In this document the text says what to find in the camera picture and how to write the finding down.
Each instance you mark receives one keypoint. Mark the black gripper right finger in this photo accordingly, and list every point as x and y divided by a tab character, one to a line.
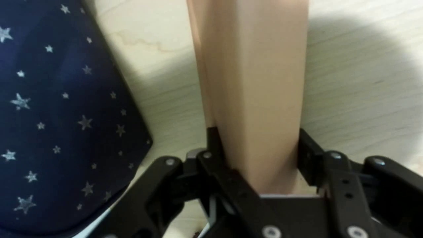
375	199

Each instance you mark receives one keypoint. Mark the navy star pattern pouch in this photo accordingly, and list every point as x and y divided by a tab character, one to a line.
72	135

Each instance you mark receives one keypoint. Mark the brown wooden paper weight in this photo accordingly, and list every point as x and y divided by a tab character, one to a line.
252	67

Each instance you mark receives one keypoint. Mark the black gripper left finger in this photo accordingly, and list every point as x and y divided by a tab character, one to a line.
234	209

